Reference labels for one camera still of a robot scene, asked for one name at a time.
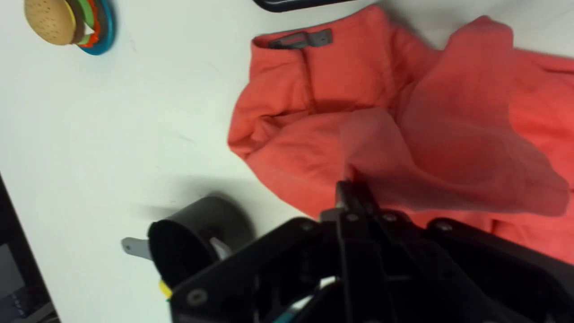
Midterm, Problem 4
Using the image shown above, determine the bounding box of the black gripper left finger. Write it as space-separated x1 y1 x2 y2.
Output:
169 180 361 323

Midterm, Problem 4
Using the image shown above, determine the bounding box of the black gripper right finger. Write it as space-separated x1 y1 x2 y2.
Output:
354 180 574 323

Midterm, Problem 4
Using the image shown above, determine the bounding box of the red shirt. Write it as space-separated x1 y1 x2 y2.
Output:
227 6 574 266

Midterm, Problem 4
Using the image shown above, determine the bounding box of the black pot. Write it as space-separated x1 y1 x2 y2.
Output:
123 195 257 293

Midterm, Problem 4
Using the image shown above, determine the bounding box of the black ridged tray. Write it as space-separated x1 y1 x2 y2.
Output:
254 0 356 15

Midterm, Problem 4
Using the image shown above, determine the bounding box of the toy burger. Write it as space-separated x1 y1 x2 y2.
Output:
24 0 92 49

